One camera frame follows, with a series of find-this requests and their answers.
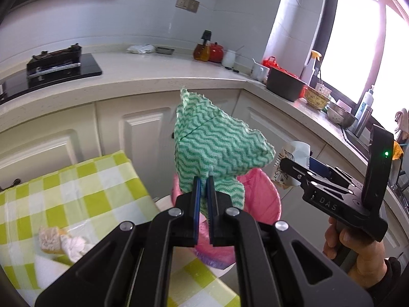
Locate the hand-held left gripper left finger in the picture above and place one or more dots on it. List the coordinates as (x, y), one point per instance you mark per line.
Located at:
(197, 198)

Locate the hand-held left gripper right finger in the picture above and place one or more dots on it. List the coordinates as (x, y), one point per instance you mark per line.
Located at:
(211, 198)

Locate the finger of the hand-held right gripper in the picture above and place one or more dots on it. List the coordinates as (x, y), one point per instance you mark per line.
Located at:
(300, 170)
(319, 166)

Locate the printed white paper cup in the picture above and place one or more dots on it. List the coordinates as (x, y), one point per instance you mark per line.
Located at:
(294, 155)

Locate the green wavy striped cloth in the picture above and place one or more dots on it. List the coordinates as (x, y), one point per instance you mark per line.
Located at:
(214, 144)

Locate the person's right forearm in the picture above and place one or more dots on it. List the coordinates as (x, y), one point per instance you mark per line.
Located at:
(389, 281)

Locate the person's right hand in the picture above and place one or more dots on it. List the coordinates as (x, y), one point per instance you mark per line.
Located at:
(361, 255)

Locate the steel mixing bowl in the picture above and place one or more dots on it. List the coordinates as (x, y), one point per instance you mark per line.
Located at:
(340, 116)

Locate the steel flask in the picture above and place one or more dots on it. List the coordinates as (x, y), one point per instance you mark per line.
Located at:
(364, 121)

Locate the patterned yellow bowl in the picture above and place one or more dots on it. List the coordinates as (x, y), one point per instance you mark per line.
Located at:
(316, 97)

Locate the white pump bottle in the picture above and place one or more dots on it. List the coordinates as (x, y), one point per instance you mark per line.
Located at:
(367, 100)

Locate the dark grey pot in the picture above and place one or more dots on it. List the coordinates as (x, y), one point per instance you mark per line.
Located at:
(284, 84)

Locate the beige rubber glove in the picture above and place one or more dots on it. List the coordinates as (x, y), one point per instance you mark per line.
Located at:
(402, 120)

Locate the spray bottle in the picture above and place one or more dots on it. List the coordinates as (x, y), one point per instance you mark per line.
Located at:
(314, 68)

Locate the cream lower kitchen cabinets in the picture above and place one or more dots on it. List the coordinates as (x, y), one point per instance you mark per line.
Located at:
(127, 128)

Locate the green checkered tablecloth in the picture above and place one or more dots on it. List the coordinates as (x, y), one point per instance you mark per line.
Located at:
(96, 198)

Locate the white mug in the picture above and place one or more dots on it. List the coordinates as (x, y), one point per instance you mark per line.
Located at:
(259, 72)

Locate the kitchen window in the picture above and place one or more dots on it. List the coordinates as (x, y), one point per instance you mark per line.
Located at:
(367, 54)

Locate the crumpled white tissue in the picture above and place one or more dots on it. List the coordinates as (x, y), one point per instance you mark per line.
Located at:
(75, 247)

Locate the white ceramic jar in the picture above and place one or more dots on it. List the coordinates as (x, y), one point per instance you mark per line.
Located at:
(228, 59)

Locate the red teapot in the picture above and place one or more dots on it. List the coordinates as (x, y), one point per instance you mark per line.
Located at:
(216, 53)

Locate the oil bottle with black cap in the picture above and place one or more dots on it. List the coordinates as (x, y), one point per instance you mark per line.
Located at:
(203, 51)

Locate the small metal tray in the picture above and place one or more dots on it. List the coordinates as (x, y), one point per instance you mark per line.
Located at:
(164, 50)

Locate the yellow sponge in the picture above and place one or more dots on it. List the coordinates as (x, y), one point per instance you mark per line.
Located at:
(49, 239)

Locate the clear plastic bag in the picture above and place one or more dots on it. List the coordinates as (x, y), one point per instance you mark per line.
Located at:
(140, 49)

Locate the black gas stove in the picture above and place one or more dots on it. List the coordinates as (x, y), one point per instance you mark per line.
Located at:
(60, 67)

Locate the wall outlet panel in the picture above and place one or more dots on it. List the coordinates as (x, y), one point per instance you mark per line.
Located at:
(187, 4)

